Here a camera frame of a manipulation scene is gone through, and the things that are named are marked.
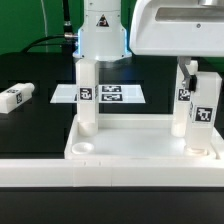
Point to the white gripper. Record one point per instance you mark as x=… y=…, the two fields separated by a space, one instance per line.
x=179 y=28

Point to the white desk top tray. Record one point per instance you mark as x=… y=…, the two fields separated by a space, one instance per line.
x=135 y=136

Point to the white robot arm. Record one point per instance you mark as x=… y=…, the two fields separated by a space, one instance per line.
x=102 y=37

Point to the fiducial marker sheet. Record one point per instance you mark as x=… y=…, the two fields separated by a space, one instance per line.
x=68 y=93

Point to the white L-shaped fence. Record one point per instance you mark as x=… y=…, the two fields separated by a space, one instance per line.
x=190 y=172

